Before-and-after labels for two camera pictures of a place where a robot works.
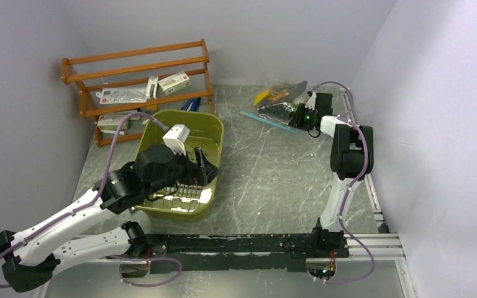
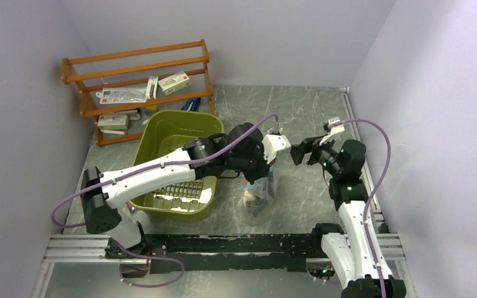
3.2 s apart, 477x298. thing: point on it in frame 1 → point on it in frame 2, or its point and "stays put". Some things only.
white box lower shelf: [112, 121] stays put
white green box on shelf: [174, 82] stays put
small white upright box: [152, 87] stays put
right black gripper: [297, 120] → [299, 150]
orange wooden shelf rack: [119, 90] stays put
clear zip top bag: [276, 103] → [258, 197]
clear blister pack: [112, 95] stays put
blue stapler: [192, 105] stays put
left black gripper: [204, 172] → [263, 170]
